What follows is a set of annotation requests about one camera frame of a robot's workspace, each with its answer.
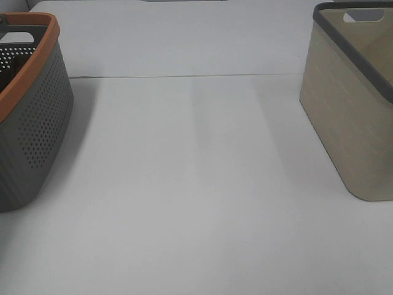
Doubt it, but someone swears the beige basket with grey rim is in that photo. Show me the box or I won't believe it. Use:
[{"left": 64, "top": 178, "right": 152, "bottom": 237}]
[{"left": 300, "top": 1, "right": 392, "bottom": 202}]

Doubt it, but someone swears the grey basket with orange rim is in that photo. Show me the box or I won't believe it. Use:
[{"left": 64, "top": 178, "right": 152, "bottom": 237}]
[{"left": 1, "top": 12, "right": 74, "bottom": 213}]

